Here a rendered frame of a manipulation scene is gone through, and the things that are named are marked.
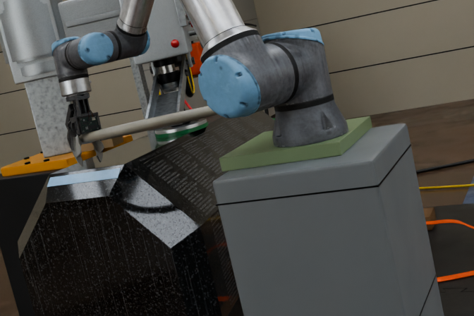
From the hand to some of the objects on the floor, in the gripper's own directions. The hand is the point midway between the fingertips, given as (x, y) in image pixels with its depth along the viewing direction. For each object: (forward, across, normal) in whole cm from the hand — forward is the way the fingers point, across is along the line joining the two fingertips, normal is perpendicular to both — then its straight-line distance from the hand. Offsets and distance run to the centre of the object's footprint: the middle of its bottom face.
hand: (89, 160), depth 232 cm
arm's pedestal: (+92, +43, -59) cm, 117 cm away
